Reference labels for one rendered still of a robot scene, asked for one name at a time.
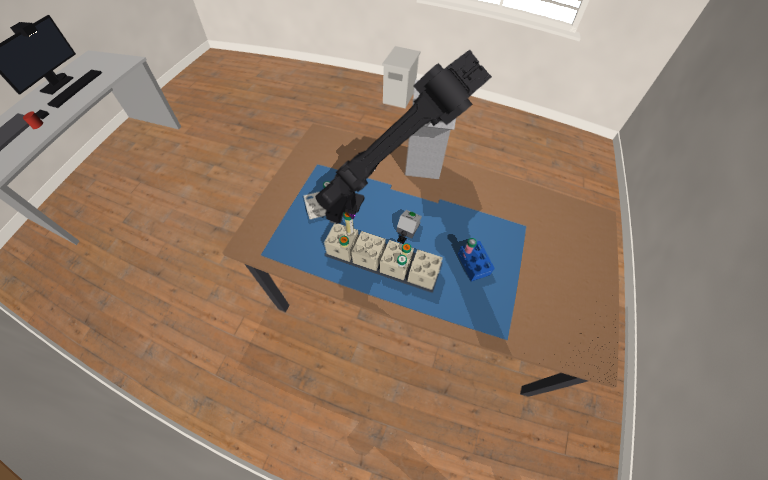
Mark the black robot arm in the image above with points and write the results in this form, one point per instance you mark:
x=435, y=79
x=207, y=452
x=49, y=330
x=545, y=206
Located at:
x=447, y=89

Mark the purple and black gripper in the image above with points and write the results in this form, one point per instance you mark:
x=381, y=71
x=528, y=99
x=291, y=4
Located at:
x=359, y=199

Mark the test tube with pink liquid and green cap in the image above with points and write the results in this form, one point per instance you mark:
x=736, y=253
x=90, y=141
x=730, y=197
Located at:
x=471, y=243

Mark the white box with done label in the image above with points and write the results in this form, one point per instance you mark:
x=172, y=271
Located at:
x=408, y=223

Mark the blue bench mat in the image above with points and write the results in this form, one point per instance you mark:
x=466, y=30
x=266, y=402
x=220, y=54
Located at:
x=484, y=305

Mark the blue tube rack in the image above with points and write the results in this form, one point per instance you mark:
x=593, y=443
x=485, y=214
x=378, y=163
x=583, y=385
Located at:
x=478, y=262

